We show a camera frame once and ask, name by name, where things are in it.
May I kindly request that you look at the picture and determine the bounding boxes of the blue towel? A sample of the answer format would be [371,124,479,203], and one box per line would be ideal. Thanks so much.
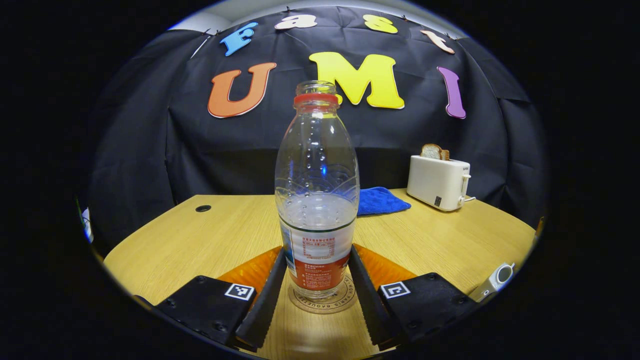
[357,186,412,217]

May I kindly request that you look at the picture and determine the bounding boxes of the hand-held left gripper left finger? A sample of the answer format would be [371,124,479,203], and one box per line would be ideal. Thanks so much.
[150,246,289,353]

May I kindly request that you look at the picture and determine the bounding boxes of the round brown coaster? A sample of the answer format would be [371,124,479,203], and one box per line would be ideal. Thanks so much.
[288,272,358,315]

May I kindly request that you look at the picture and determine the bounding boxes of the white toaster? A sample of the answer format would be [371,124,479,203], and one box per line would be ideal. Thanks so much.
[406,154,472,212]

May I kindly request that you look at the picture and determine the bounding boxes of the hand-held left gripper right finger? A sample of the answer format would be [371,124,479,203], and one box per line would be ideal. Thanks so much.
[348,244,482,352]

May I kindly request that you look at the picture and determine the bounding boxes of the bread slices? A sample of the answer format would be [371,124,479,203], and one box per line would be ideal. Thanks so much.
[420,143,451,162]

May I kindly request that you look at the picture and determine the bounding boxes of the clear plastic water bottle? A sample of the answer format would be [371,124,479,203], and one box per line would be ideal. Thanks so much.
[274,80,361,301]

